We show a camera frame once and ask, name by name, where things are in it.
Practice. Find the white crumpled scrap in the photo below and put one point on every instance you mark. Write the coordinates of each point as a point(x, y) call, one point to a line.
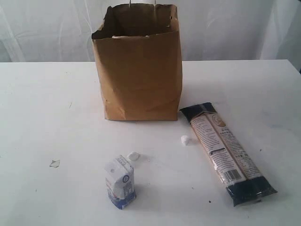
point(185, 140)
point(133, 156)

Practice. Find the white crumpled scrap right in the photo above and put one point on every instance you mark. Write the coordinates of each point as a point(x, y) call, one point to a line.
point(185, 140)

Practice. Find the long dark noodle package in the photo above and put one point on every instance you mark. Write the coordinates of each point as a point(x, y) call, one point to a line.
point(243, 180)

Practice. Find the white crumpled scrap left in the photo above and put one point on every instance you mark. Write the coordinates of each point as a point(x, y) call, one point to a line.
point(133, 156)

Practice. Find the brown paper bag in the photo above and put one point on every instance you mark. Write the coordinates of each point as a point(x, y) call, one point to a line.
point(138, 57)

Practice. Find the white backdrop curtain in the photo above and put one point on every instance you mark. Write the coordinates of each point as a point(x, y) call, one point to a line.
point(60, 30)

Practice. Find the small white and blue packet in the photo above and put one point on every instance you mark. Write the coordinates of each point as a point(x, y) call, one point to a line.
point(120, 182)

